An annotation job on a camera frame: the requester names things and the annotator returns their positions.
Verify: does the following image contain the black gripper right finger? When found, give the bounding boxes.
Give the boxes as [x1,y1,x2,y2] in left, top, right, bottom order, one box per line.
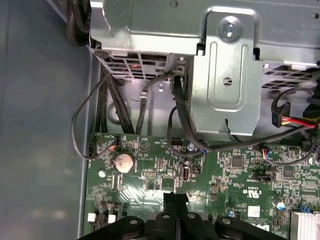
[176,193,278,240]

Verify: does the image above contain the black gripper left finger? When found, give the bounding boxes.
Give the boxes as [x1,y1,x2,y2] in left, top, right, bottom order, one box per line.
[79,191,177,240]

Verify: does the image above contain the RAM slot with black clips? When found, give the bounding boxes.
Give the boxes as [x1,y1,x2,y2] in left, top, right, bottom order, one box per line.
[96,213,106,232]

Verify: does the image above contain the internal USB port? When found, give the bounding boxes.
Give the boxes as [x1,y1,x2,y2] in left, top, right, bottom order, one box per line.
[179,166,192,182]

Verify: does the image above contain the green motherboard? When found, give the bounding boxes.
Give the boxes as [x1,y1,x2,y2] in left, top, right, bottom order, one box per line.
[84,132,320,240]

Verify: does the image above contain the silver coin cell battery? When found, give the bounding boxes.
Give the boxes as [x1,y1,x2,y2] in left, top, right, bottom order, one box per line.
[113,152,136,174]

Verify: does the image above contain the silver metal drive cage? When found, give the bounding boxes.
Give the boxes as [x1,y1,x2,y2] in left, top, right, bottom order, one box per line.
[89,0,320,138]

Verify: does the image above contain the silver finned chipset heatsink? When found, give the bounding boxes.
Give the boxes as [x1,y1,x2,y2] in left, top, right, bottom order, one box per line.
[291,209,320,240]

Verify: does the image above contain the black and silver PC case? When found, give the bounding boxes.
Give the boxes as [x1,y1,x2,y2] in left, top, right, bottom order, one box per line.
[0,0,320,240]

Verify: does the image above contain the flat black cable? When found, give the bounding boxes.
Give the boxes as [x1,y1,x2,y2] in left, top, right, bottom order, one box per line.
[171,71,320,154]

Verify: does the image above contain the black sleeved cable bundle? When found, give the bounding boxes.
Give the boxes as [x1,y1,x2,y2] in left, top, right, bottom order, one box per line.
[96,71,137,136]

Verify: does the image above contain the thin black looped wire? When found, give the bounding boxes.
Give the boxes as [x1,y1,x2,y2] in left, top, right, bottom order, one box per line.
[70,74,121,160]

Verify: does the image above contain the red yellow power wires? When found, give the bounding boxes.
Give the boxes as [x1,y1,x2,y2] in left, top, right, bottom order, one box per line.
[270,94,320,132]

